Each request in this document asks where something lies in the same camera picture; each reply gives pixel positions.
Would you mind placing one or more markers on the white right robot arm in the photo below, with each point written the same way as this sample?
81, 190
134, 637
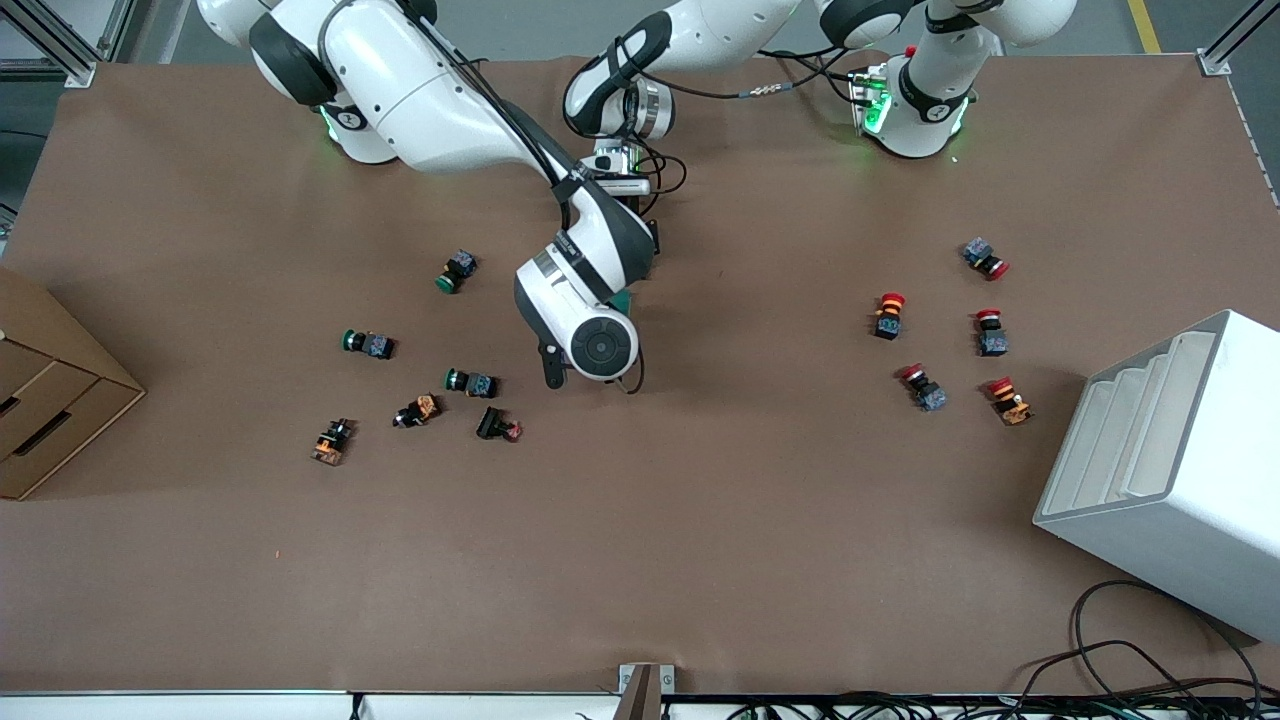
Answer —
400, 90

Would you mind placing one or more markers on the green mushroom push button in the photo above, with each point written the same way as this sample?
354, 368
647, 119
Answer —
460, 265
480, 385
378, 346

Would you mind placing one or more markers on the red button orange body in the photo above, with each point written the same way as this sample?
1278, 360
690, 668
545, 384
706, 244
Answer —
1009, 402
889, 315

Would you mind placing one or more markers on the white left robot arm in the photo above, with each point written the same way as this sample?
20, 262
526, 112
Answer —
720, 25

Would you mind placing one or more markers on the red button blue body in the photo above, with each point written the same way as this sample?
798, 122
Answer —
925, 390
985, 258
991, 338

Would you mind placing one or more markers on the white tiered organiser box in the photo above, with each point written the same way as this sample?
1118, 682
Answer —
1180, 520

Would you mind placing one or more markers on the aluminium frame profile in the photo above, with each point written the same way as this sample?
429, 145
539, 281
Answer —
60, 45
1215, 62

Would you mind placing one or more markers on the black orange selector switch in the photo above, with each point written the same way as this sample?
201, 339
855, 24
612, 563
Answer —
330, 445
425, 407

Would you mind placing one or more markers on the white table edge rail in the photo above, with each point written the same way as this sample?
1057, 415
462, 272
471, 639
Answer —
200, 708

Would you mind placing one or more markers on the brown paper table cover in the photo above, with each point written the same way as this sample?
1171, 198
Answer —
700, 550

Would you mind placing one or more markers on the black square push button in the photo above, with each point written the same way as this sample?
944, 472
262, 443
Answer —
490, 424

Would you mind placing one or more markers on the metal table bracket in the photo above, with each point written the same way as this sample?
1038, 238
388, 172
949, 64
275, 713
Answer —
645, 695

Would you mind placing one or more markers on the cardboard box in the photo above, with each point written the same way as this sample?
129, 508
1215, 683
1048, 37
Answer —
60, 400

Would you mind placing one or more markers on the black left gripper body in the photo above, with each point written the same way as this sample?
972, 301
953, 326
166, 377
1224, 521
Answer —
652, 236

